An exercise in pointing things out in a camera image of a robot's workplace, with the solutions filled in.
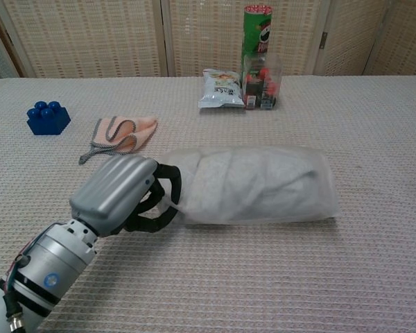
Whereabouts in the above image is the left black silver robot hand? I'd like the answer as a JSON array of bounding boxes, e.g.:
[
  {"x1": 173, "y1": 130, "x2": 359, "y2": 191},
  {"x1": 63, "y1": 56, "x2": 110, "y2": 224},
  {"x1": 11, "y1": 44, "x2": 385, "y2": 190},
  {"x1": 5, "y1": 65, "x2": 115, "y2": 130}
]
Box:
[{"x1": 69, "y1": 155, "x2": 183, "y2": 239}]

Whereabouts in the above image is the grey garment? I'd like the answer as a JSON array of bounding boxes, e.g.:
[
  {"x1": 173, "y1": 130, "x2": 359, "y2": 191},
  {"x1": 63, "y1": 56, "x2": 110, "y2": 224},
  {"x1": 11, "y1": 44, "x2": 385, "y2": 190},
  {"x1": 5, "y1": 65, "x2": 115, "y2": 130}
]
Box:
[{"x1": 180, "y1": 148, "x2": 336, "y2": 222}]

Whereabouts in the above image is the transparent plastic zip bag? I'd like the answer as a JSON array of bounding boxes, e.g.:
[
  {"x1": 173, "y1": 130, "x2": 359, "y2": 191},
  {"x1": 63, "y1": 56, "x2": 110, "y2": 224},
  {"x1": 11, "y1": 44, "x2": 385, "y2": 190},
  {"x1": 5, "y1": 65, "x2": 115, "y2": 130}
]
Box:
[{"x1": 155, "y1": 145, "x2": 340, "y2": 225}]

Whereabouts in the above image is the white snack packet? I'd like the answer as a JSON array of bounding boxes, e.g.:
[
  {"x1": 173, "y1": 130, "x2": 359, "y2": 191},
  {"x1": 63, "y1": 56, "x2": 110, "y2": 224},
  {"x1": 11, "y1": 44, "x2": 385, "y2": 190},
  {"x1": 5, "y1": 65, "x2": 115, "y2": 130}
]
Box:
[{"x1": 198, "y1": 68, "x2": 246, "y2": 109}]

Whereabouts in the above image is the pink cloth with grey trim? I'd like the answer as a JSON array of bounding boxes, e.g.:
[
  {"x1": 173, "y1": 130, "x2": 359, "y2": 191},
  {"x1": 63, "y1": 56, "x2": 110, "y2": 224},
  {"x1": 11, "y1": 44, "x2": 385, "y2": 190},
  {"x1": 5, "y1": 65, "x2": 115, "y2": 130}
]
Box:
[{"x1": 78, "y1": 117, "x2": 159, "y2": 166}]

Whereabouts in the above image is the blue toy building block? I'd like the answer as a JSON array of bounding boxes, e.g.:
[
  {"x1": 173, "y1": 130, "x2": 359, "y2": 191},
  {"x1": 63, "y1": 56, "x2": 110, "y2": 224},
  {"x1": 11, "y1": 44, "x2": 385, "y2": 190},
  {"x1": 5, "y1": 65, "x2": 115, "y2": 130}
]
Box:
[{"x1": 26, "y1": 101, "x2": 72, "y2": 136}]

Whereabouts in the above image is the woven folding screen panel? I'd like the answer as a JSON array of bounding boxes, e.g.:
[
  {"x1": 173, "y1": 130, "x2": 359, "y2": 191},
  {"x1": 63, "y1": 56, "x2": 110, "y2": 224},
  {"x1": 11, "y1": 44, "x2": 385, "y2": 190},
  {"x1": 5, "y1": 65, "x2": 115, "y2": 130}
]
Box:
[
  {"x1": 160, "y1": 0, "x2": 329, "y2": 78},
  {"x1": 311, "y1": 0, "x2": 391, "y2": 76},
  {"x1": 0, "y1": 0, "x2": 169, "y2": 80},
  {"x1": 362, "y1": 0, "x2": 416, "y2": 76}
]

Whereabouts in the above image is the clear plastic box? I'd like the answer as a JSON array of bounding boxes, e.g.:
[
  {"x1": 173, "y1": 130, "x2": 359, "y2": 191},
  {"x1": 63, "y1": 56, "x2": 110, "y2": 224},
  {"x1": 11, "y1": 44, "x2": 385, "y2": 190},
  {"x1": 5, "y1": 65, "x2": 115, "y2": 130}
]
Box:
[{"x1": 242, "y1": 53, "x2": 283, "y2": 111}]

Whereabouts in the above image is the white woven tablecloth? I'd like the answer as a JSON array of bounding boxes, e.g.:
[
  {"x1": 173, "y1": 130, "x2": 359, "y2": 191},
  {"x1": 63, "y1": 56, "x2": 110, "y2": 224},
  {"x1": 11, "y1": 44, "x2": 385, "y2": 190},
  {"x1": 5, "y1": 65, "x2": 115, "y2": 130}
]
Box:
[{"x1": 0, "y1": 74, "x2": 416, "y2": 333}]

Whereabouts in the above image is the green Pringles can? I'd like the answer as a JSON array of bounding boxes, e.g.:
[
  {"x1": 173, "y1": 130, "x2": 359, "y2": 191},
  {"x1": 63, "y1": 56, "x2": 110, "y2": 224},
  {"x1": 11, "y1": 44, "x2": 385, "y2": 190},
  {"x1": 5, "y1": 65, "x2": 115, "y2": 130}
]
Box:
[{"x1": 241, "y1": 5, "x2": 273, "y2": 69}]

